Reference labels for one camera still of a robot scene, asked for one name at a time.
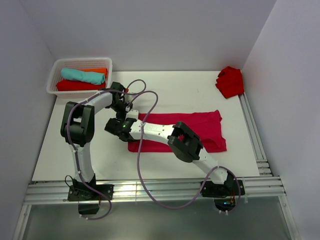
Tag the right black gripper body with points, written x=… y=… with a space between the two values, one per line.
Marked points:
x=129 y=140

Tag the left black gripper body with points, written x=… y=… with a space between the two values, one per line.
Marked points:
x=120 y=108

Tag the pink t shirt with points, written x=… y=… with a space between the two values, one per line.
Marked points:
x=207 y=125

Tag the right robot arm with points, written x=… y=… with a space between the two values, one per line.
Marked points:
x=182 y=140

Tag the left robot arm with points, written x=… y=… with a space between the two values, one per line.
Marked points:
x=78 y=127

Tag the orange rolled t shirt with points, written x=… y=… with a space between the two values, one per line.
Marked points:
x=97 y=70

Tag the white plastic basket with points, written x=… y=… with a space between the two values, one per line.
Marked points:
x=76 y=63

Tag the teal rolled t shirt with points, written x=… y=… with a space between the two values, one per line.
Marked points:
x=81 y=76

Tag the red rolled t shirt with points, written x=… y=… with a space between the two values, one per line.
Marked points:
x=69 y=85

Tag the red crumpled t shirt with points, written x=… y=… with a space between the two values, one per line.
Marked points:
x=230 y=82

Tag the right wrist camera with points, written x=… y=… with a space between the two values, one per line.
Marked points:
x=131 y=113

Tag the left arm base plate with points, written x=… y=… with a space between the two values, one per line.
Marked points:
x=83 y=193

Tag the aluminium front rail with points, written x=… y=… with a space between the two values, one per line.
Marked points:
x=56 y=192

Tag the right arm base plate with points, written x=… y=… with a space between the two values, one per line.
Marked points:
x=228 y=189

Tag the aluminium side rail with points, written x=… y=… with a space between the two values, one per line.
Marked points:
x=258 y=149

